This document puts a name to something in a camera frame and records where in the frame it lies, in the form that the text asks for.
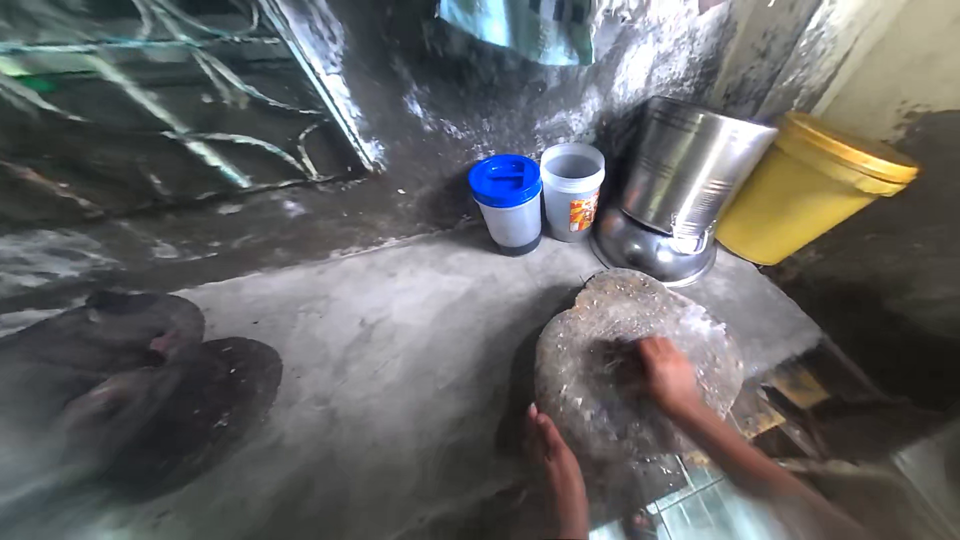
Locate rough grey stone slab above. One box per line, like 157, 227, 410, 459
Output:
534, 267, 745, 462

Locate person's right hand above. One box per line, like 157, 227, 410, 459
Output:
636, 335, 704, 418

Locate white bucket with orange label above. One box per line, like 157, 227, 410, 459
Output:
540, 142, 606, 243

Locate dark clay stove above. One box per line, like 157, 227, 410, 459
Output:
0, 291, 207, 481

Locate white container with blue lid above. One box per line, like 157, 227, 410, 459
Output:
468, 154, 543, 258

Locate tall steel pot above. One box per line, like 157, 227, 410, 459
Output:
621, 96, 780, 241

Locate yellow bucket with lid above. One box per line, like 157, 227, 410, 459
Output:
714, 111, 921, 267

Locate round shiny steel bowl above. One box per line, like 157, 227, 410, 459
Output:
590, 207, 719, 289

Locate person's left hand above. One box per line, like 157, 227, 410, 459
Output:
527, 402, 586, 498

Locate metal window grille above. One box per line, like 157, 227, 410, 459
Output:
0, 0, 385, 226

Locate hanging teal cloth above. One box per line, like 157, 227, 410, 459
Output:
438, 0, 596, 67

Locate wooden plank furniture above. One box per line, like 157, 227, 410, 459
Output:
727, 337, 890, 460

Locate person's left forearm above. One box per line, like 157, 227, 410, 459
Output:
553, 489, 591, 540

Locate person's right forearm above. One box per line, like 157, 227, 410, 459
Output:
671, 397, 871, 540

